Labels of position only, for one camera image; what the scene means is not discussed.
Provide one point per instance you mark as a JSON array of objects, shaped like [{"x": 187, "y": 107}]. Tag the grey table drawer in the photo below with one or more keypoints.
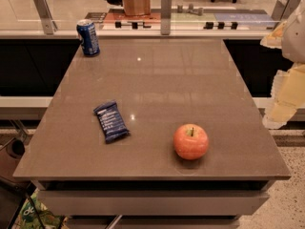
[{"x": 153, "y": 203}]

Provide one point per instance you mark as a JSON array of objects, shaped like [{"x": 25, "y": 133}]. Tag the green patterned bag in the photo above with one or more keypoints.
[{"x": 35, "y": 215}]

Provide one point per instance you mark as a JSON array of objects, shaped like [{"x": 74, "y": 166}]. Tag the right metal railing post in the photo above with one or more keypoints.
[{"x": 283, "y": 9}]

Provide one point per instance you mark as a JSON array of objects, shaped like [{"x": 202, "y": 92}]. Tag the blue snack bar wrapper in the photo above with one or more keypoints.
[{"x": 111, "y": 121}]

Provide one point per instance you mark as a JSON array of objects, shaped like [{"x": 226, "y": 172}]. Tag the blue pepsi can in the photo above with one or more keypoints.
[{"x": 88, "y": 37}]

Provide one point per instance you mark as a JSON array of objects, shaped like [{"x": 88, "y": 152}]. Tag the red apple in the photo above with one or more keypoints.
[{"x": 190, "y": 141}]

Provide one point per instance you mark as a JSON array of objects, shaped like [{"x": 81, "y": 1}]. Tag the left metal railing post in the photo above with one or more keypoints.
[{"x": 48, "y": 24}]

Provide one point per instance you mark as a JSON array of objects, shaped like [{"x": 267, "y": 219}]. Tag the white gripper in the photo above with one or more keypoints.
[{"x": 294, "y": 37}]

